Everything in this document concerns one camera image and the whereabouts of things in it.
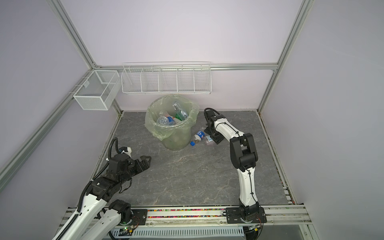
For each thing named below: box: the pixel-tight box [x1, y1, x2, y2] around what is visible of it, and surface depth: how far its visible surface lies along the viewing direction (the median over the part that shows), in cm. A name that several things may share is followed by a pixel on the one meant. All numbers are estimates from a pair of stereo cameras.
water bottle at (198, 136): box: [190, 130, 205, 147], surface depth 103 cm
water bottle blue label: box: [157, 115, 176, 126], surface depth 80 cm
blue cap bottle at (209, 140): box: [206, 135, 213, 146], surface depth 98 cm
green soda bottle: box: [175, 110, 188, 121], surface depth 95 cm
